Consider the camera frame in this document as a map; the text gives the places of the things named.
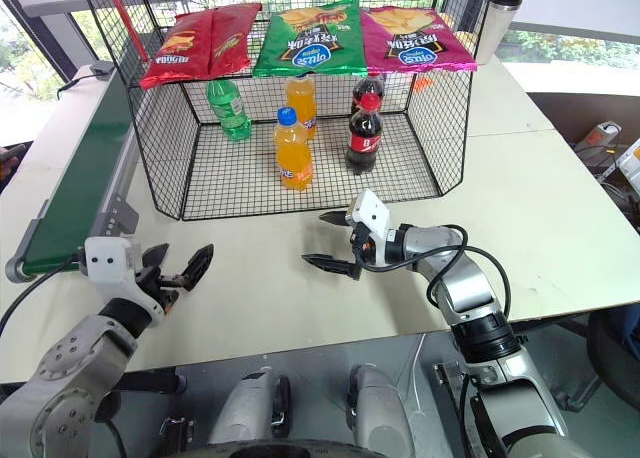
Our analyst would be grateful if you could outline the silver left robot leg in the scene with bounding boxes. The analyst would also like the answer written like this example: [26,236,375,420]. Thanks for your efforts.
[206,366,293,445]

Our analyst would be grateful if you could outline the green conveyor belt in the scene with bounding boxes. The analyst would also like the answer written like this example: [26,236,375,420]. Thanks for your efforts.
[4,62,142,285]

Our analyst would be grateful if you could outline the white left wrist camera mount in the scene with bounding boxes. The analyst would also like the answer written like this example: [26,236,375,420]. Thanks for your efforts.
[83,235,167,328]

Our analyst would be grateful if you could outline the black round chair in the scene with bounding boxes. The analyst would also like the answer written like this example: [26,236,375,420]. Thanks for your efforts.
[585,303,640,405]

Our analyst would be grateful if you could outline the magenta chips bag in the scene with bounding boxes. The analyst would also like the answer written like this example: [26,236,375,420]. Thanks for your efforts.
[360,5,479,75]

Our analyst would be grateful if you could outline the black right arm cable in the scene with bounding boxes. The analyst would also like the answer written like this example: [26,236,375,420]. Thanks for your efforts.
[426,223,513,325]

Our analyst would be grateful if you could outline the green soda bottle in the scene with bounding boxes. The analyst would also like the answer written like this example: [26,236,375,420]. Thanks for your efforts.
[205,79,253,142]

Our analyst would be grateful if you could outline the narrow red chips bag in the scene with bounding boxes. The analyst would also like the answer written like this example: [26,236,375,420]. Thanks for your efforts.
[206,2,263,78]

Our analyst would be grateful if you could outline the cola bottle red cap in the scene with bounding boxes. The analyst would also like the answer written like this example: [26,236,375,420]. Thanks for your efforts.
[350,71,388,114]
[345,93,386,176]

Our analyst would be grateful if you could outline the green chips bag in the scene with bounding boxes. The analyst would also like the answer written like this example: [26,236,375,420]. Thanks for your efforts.
[252,0,369,78]

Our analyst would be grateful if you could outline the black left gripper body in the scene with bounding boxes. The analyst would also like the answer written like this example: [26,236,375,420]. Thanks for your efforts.
[131,257,181,313]

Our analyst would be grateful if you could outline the white orange power device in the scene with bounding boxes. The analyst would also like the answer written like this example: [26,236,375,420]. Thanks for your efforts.
[573,120,624,155]

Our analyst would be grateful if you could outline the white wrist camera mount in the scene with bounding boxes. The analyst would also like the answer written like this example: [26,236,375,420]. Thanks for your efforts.
[83,235,167,328]
[349,188,402,270]

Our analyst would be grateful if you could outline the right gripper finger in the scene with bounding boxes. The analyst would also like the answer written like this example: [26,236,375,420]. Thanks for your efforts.
[318,208,354,226]
[300,253,362,281]

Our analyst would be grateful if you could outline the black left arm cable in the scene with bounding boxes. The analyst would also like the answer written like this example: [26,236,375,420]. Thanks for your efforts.
[0,255,87,340]

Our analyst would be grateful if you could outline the wide red chips bag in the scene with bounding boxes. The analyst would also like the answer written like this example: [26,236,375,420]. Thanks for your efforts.
[139,11,217,91]

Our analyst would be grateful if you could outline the orange soda bottle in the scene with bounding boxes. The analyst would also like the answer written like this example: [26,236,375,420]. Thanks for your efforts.
[285,74,319,141]
[272,106,315,192]

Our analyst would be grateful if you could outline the grey power adapter with cable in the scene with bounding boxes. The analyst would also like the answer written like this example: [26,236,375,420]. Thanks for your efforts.
[55,61,116,100]

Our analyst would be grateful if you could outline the white travel mug black lid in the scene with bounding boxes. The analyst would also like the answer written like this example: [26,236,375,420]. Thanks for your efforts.
[473,0,525,66]

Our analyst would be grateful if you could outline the silver robot leg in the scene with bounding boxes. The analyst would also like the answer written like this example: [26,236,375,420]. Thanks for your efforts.
[206,366,293,445]
[346,364,417,458]

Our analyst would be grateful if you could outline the black wire mesh shelf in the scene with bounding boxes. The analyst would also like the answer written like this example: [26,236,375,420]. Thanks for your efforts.
[77,0,496,223]

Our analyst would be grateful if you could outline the red flat stick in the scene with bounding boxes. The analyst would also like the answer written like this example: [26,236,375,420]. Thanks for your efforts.
[105,0,150,62]

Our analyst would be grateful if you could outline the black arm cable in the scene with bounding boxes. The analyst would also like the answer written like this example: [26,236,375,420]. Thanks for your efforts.
[0,255,87,340]
[426,223,513,325]

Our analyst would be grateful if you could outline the thin white cable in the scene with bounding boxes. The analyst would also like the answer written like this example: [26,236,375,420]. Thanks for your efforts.
[410,333,427,432]

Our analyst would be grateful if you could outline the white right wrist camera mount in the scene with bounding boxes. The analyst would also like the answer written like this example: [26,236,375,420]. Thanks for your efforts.
[349,188,402,270]

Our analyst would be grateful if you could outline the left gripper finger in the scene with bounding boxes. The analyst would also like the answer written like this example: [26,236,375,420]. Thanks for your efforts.
[160,243,216,293]
[141,243,171,280]

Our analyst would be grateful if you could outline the silver right robot leg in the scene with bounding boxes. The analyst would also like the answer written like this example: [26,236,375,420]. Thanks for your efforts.
[346,364,417,458]

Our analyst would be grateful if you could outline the yellow white box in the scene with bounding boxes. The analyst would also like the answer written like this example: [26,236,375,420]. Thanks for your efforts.
[616,137,640,190]

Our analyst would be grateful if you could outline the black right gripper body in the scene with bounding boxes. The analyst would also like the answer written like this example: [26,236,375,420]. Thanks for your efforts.
[348,220,376,282]

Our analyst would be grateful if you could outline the dark rounded robot waist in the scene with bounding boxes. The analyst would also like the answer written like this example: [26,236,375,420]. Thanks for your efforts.
[198,437,382,458]

